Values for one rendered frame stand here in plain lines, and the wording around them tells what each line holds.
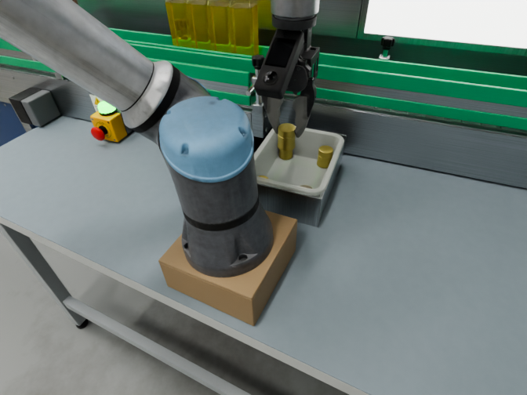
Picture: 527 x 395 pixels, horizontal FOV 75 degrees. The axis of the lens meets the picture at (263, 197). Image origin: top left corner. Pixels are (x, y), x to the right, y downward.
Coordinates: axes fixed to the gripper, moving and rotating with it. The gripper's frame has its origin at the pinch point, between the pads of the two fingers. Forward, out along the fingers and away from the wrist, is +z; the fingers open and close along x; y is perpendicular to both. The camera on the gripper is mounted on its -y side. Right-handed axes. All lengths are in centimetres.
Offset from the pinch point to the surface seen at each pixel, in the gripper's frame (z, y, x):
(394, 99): 1.1, 22.5, -18.3
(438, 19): -11.8, 38.9, -23.6
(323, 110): 5.4, 20.8, -2.7
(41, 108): 12, 7, 78
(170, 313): 92, -3, 46
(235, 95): 1.1, 13.2, 17.0
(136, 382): 92, -30, 43
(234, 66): -2.6, 20.7, 20.3
